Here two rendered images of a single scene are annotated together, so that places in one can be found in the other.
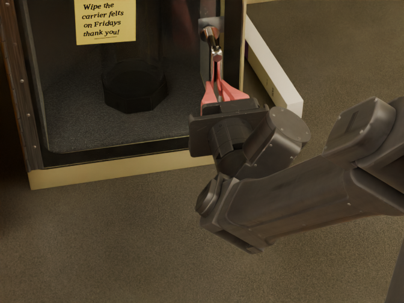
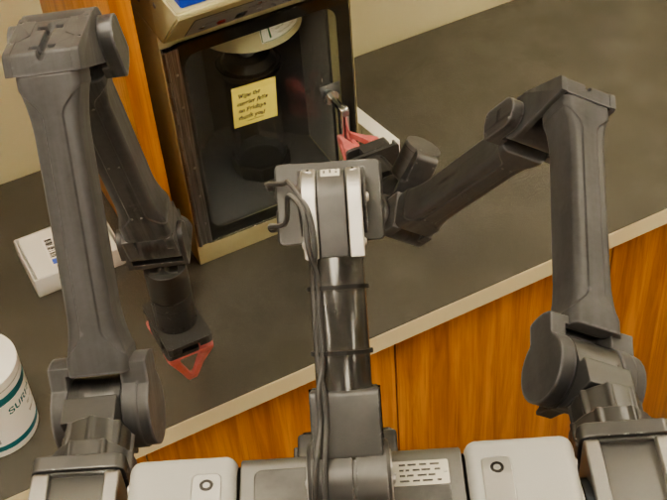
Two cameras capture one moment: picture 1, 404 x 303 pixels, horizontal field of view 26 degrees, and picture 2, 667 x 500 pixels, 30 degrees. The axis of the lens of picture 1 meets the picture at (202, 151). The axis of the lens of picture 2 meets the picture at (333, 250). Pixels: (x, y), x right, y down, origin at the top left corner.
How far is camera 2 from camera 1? 0.90 m
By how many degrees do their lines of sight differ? 9
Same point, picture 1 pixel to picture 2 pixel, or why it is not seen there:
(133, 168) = not seen: hidden behind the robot
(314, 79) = (398, 121)
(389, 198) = (527, 156)
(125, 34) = (269, 112)
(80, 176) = (238, 243)
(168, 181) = not seen: hidden behind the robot
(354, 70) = (429, 106)
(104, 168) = (257, 230)
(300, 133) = (433, 150)
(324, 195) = (484, 169)
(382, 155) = (523, 127)
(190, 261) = not seen: hidden behind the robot
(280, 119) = (416, 144)
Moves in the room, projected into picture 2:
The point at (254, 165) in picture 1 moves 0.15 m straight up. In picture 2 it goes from (407, 181) to (404, 100)
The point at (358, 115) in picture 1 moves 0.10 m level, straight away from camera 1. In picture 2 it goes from (501, 110) to (489, 62)
